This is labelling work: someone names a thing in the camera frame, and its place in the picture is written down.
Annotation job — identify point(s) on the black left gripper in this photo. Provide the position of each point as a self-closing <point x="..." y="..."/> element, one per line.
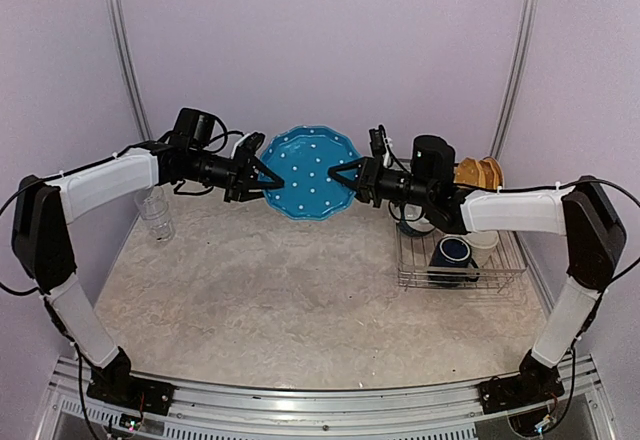
<point x="249" y="179"/>

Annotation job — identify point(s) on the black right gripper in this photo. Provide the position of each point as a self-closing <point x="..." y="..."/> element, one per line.
<point x="366" y="180"/>

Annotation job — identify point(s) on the blue polka dot plate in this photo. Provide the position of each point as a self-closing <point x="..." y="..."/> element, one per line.
<point x="302" y="157"/>

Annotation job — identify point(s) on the small clear glass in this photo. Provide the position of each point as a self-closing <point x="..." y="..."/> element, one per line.
<point x="155" y="211"/>

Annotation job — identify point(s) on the large clear glass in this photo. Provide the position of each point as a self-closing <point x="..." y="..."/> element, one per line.
<point x="164" y="232"/>

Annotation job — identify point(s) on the yellow polka dot plate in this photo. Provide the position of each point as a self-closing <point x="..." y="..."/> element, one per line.
<point x="475" y="173"/>

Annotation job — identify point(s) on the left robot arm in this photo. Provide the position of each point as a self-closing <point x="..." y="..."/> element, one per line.
<point x="46" y="207"/>

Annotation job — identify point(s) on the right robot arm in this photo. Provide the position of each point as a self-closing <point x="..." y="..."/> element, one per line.
<point x="580" y="211"/>

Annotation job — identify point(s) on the teal white bowl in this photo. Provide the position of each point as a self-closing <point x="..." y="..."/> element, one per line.
<point x="413" y="223"/>

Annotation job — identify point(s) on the dark blue mug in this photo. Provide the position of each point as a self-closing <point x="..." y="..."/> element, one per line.
<point x="448" y="264"/>

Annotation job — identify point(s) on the white mug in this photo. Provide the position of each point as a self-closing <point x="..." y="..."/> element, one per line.
<point x="482" y="244"/>

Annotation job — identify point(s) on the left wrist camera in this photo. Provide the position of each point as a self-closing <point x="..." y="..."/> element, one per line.
<point x="249" y="143"/>

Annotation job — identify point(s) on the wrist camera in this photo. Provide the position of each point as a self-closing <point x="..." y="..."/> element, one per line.
<point x="249" y="143"/>
<point x="380" y="145"/>

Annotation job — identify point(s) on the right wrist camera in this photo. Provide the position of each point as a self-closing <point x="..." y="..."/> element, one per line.
<point x="380" y="145"/>

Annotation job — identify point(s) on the wire dish rack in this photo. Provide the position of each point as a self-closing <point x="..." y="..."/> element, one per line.
<point x="504" y="267"/>

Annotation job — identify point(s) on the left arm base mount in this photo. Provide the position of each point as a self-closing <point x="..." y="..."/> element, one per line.
<point x="116" y="385"/>

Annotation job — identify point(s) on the left aluminium post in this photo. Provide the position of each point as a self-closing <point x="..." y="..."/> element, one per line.
<point x="126" y="64"/>

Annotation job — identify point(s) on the aluminium post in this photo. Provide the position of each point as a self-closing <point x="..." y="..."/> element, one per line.
<point x="126" y="64"/>
<point x="514" y="79"/>

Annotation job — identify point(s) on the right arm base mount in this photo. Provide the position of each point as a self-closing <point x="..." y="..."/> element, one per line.
<point x="533" y="383"/>

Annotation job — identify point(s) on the right aluminium post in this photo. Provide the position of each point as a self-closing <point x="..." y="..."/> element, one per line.
<point x="514" y="79"/>

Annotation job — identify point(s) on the front aluminium rail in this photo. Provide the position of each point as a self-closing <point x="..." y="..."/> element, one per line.
<point x="201" y="410"/>

